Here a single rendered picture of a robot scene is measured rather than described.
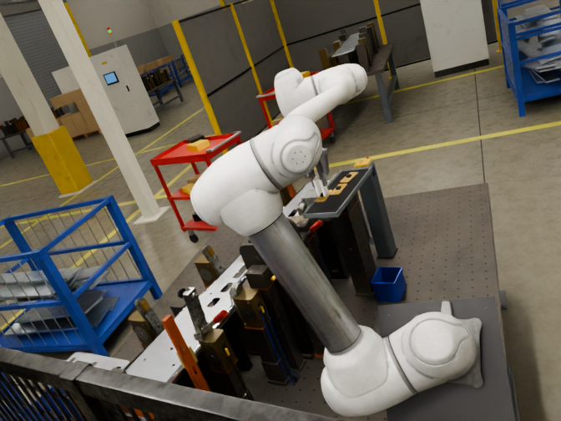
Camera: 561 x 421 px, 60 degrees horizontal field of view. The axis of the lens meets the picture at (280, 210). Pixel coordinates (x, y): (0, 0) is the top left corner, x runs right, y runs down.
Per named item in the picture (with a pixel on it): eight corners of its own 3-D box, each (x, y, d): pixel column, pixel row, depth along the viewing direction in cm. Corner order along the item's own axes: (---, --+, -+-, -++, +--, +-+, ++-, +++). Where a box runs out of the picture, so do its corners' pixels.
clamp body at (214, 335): (246, 408, 162) (208, 327, 148) (270, 413, 156) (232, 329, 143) (236, 424, 157) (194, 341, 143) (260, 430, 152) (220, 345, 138)
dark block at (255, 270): (290, 359, 176) (251, 264, 160) (306, 362, 172) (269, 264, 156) (284, 369, 172) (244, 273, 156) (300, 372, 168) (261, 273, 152)
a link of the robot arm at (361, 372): (425, 408, 117) (346, 443, 122) (411, 366, 133) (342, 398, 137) (250, 142, 98) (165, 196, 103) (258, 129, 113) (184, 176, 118)
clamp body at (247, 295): (276, 370, 174) (240, 286, 159) (302, 374, 168) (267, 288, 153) (267, 384, 169) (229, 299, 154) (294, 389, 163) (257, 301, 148)
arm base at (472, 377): (482, 304, 134) (481, 301, 129) (483, 388, 127) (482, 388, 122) (414, 301, 142) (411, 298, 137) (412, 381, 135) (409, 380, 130)
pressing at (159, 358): (303, 183, 249) (302, 180, 248) (343, 180, 236) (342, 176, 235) (109, 388, 147) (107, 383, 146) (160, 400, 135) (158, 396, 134)
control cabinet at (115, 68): (123, 139, 1186) (77, 38, 1091) (136, 131, 1230) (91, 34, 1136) (149, 132, 1154) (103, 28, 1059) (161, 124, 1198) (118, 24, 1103)
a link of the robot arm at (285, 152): (301, 99, 110) (252, 130, 113) (305, 116, 94) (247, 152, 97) (331, 146, 115) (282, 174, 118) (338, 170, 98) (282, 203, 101)
